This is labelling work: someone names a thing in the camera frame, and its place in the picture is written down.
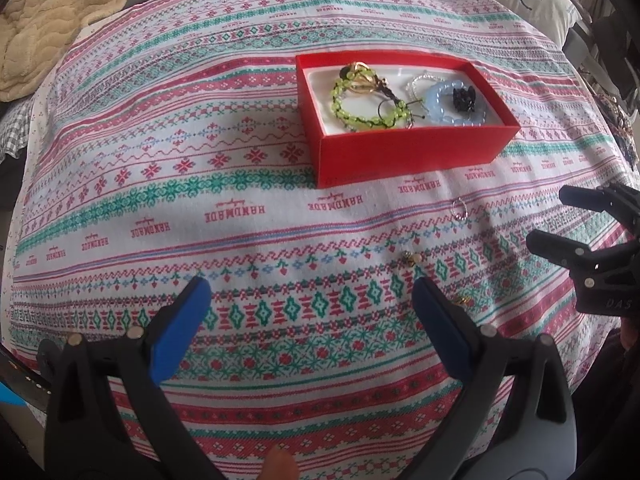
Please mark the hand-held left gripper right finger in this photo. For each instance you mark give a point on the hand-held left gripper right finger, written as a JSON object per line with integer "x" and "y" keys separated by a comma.
{"x": 442, "y": 332}

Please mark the silver hoop earring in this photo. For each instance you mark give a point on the silver hoop earring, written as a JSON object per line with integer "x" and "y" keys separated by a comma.
{"x": 451, "y": 208}

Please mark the grey checkered sheet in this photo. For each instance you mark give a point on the grey checkered sheet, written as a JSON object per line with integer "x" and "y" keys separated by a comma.
{"x": 17, "y": 127}

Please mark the black hair claw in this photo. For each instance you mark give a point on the black hair claw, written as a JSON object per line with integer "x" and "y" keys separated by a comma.
{"x": 462, "y": 100}

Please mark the red box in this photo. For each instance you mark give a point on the red box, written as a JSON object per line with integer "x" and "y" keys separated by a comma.
{"x": 400, "y": 155}

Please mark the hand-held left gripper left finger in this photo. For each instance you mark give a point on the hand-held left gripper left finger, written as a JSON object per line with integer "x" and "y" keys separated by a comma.
{"x": 180, "y": 332}

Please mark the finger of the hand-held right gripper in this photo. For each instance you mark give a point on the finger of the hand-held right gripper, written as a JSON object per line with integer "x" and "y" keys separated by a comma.
{"x": 560, "y": 247}
{"x": 590, "y": 196}

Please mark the patterned knit-print blanket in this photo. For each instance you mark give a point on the patterned knit-print blanket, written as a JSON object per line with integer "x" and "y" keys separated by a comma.
{"x": 225, "y": 195}

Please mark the beige quilted blanket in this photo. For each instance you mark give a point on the beige quilted blanket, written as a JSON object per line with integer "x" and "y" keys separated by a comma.
{"x": 45, "y": 25}

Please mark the dark clutter pile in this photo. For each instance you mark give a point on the dark clutter pile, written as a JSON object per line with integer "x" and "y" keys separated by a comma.
{"x": 622, "y": 120}

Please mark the small gold earring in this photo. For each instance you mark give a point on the small gold earring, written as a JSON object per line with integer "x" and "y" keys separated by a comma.
{"x": 411, "y": 259}

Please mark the dark flat device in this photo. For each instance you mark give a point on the dark flat device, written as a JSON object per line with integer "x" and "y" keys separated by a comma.
{"x": 22, "y": 380}

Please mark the person's left hand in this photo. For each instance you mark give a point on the person's left hand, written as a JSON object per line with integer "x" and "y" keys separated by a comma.
{"x": 281, "y": 466}

